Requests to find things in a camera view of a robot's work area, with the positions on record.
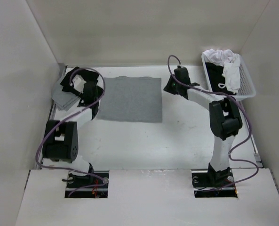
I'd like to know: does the grey tank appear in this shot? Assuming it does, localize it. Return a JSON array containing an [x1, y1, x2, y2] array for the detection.
[[51, 80, 80, 111], [97, 76, 162, 123]]

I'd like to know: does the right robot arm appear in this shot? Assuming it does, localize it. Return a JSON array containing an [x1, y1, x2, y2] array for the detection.
[[164, 66, 242, 188]]

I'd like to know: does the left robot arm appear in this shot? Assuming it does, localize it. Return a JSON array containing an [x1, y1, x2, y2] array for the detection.
[[36, 81, 104, 188]]

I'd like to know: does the folded black tank top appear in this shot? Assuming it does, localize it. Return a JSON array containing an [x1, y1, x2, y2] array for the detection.
[[60, 67, 99, 97]]

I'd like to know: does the folded grey tank top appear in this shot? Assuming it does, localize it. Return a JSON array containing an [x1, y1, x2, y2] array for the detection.
[[51, 80, 80, 111]]

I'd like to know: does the black tank top in basket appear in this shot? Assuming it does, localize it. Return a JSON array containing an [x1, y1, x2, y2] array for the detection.
[[206, 62, 235, 95]]

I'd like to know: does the white tank top in basket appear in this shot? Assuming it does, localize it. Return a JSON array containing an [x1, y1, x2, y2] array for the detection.
[[202, 49, 241, 94]]

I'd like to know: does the white plastic laundry basket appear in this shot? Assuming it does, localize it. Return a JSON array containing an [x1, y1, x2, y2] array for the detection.
[[201, 53, 256, 101]]

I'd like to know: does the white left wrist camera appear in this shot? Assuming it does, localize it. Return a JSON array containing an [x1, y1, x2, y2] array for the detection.
[[70, 75, 86, 93]]

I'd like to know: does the left metal table rail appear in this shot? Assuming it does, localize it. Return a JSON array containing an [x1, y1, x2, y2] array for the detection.
[[34, 63, 67, 170]]

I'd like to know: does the metal table rail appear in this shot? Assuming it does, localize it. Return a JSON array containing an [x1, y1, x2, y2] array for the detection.
[[238, 121, 263, 168], [34, 63, 67, 170]]

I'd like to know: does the right metal table rail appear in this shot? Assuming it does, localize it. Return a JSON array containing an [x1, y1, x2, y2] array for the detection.
[[238, 121, 263, 168]]

